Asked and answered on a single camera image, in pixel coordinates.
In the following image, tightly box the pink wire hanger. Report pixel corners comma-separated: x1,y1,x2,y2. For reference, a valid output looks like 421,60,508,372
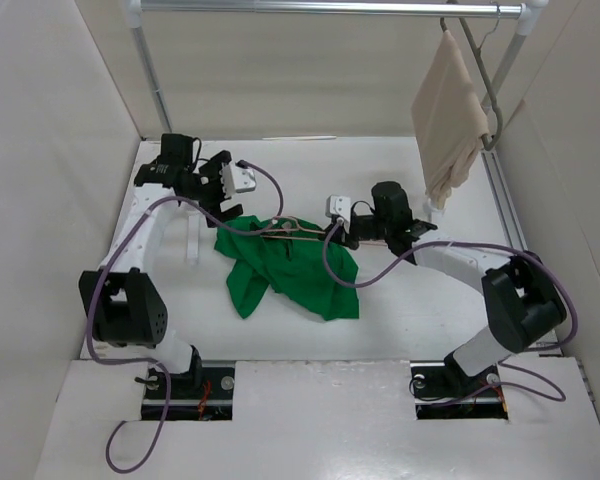
247,216,387,250

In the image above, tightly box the green t-shirt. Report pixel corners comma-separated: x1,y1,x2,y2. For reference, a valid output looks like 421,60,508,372
214,216,360,321

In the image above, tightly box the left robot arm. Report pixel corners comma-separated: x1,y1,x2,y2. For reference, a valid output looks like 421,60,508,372
79,133,256,397

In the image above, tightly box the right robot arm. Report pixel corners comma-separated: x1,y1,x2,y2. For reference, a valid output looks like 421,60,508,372
323,181,577,394

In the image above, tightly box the beige garment on hanger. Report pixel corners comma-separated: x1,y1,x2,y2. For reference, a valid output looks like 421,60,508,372
411,31,489,210

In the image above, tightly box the grey plastic hanger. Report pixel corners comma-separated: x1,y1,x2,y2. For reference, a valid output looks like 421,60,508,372
459,17,504,152

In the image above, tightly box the white metal clothes rack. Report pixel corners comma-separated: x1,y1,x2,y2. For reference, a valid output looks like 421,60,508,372
122,0,551,266

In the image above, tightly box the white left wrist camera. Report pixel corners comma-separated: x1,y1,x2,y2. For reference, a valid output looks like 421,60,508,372
221,164,257,198

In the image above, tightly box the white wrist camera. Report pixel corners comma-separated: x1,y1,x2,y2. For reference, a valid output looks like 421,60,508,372
325,195,352,232
221,164,257,198

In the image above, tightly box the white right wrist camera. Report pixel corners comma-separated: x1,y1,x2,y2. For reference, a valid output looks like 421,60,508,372
325,195,352,232

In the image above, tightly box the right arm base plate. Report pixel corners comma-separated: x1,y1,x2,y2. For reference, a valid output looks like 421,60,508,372
408,361,508,420

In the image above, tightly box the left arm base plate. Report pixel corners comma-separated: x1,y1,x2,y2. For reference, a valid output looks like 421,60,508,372
134,361,236,422

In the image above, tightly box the aluminium rail right side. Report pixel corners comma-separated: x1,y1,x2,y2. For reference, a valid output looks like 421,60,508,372
482,149,564,357

